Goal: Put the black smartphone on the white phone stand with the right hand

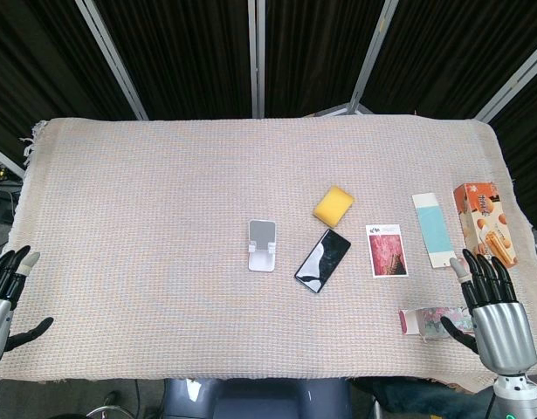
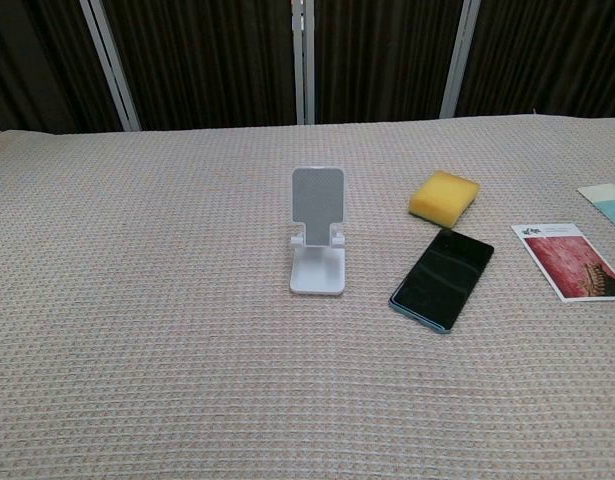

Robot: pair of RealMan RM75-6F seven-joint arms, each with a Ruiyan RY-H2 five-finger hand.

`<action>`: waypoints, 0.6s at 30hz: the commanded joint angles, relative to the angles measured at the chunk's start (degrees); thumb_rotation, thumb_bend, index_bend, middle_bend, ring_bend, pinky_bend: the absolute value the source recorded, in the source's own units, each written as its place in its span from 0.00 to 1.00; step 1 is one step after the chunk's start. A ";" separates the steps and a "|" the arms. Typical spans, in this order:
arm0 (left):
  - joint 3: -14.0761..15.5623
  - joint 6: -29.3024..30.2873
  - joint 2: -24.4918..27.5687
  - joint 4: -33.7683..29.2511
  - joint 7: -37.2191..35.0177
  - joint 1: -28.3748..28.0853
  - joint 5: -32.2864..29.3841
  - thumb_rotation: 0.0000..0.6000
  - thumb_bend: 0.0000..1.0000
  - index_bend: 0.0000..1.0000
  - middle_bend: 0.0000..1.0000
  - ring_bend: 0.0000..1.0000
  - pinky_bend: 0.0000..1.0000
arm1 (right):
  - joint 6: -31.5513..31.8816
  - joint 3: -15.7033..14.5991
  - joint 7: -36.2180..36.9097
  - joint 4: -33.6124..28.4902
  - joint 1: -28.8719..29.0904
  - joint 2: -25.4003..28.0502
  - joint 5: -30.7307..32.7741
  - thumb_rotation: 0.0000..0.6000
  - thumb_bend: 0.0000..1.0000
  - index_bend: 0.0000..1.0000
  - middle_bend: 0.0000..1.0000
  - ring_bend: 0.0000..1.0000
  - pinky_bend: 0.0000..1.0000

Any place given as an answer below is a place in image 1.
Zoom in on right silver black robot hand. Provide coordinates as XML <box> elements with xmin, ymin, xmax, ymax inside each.
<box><xmin>440</xmin><ymin>249</ymin><xmax>537</xmax><ymax>375</ymax></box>

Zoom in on black smartphone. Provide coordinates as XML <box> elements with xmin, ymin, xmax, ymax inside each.
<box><xmin>293</xmin><ymin>228</ymin><xmax>353</xmax><ymax>294</ymax></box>

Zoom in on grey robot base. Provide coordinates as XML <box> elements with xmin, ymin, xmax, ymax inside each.
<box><xmin>162</xmin><ymin>377</ymin><xmax>352</xmax><ymax>419</ymax></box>

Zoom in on white phone stand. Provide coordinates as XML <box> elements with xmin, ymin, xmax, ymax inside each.
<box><xmin>247</xmin><ymin>219</ymin><xmax>279</xmax><ymax>273</ymax></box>

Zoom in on small pink floral box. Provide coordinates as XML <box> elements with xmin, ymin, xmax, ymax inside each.
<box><xmin>398</xmin><ymin>306</ymin><xmax>475</xmax><ymax>340</ymax></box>

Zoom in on orange biscuit box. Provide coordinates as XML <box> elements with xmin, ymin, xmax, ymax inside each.
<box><xmin>452</xmin><ymin>182</ymin><xmax>518</xmax><ymax>270</ymax></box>

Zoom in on white teal bookmark with tassel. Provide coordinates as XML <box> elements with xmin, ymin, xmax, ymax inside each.
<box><xmin>411</xmin><ymin>191</ymin><xmax>453</xmax><ymax>270</ymax></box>

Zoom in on dark blue denim fabric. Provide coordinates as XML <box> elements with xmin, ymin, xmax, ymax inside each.
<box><xmin>351</xmin><ymin>377</ymin><xmax>496</xmax><ymax>419</ymax></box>

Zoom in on postcard with red picture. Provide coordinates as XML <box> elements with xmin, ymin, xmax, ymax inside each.
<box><xmin>364</xmin><ymin>223</ymin><xmax>410</xmax><ymax>279</ymax></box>

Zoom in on beige woven tablecloth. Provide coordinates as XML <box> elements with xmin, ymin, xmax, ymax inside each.
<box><xmin>8</xmin><ymin>113</ymin><xmax>535</xmax><ymax>386</ymax></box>

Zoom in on black folding screen panel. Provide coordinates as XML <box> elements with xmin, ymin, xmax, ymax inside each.
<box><xmin>75</xmin><ymin>0</ymin><xmax>265</xmax><ymax>120</ymax></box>
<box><xmin>0</xmin><ymin>0</ymin><xmax>149</xmax><ymax>175</ymax></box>
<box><xmin>246</xmin><ymin>0</ymin><xmax>401</xmax><ymax>118</ymax></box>
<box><xmin>349</xmin><ymin>0</ymin><xmax>537</xmax><ymax>121</ymax></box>
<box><xmin>472</xmin><ymin>65</ymin><xmax>537</xmax><ymax>232</ymax></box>

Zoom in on yellow sponge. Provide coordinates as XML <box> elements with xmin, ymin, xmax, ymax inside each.
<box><xmin>312</xmin><ymin>184</ymin><xmax>356</xmax><ymax>230</ymax></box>

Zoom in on chrome stool ring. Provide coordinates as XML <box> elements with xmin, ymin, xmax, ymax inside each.
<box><xmin>85</xmin><ymin>404</ymin><xmax>136</xmax><ymax>419</ymax></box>

